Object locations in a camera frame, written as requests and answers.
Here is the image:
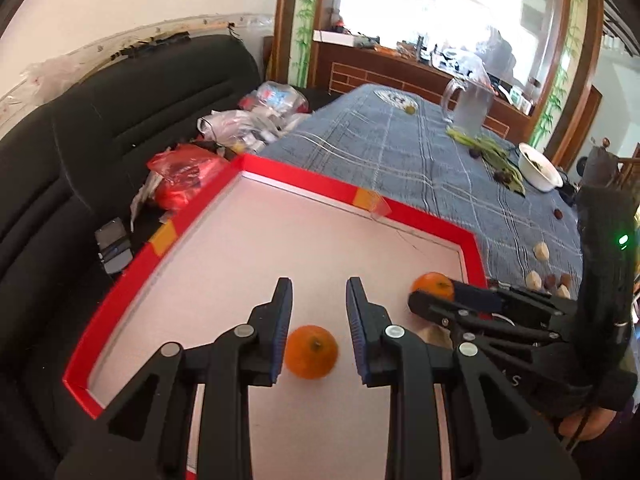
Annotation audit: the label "white box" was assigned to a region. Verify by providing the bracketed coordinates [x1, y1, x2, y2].
[312, 29, 358, 47]

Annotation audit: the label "crumpled white wrapper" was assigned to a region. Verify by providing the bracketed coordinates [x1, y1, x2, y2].
[131, 175, 166, 226]

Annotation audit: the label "red plastic bag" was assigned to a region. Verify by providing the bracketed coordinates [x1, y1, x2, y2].
[146, 144, 232, 211]

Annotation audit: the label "wooden frame with bamboo painting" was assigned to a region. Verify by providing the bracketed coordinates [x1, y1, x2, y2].
[262, 0, 606, 161]

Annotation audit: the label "glass pitcher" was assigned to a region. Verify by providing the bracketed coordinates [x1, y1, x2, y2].
[440, 76, 496, 133]

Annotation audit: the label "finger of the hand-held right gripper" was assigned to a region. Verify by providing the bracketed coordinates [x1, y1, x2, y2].
[452, 280, 581, 317]
[407, 290, 563, 345]

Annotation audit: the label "white plastic bag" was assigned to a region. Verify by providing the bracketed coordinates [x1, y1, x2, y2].
[196, 109, 296, 156]

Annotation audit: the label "black silver pouch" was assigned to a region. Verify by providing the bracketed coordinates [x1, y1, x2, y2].
[95, 217, 135, 276]

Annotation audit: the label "person's right hand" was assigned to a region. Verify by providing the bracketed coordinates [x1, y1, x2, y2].
[557, 405, 618, 441]

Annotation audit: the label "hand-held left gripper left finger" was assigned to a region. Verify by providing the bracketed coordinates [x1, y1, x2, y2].
[54, 276, 293, 480]

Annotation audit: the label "white bowl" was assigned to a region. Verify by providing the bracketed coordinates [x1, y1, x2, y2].
[517, 142, 563, 193]

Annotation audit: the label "wooden counter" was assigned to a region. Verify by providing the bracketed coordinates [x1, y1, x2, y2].
[307, 30, 531, 136]

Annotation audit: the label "black device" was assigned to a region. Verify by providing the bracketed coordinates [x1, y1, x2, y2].
[557, 170, 581, 206]

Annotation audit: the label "black sofa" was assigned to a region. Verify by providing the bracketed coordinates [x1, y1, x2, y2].
[0, 30, 321, 480]

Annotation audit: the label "green leafy vegetables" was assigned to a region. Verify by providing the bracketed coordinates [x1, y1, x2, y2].
[446, 127, 526, 195]

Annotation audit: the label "patterned white plate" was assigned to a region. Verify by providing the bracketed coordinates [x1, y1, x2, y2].
[372, 88, 420, 111]

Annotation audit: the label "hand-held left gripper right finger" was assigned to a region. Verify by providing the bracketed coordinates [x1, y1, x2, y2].
[346, 276, 583, 480]

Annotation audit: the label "red cardboard box tray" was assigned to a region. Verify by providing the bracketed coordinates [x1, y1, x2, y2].
[62, 152, 488, 480]

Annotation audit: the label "wooden stair railing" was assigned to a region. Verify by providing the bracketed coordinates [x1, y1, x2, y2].
[600, 137, 640, 196]

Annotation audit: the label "orange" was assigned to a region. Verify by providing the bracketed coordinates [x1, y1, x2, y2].
[285, 325, 340, 380]
[411, 271, 456, 302]

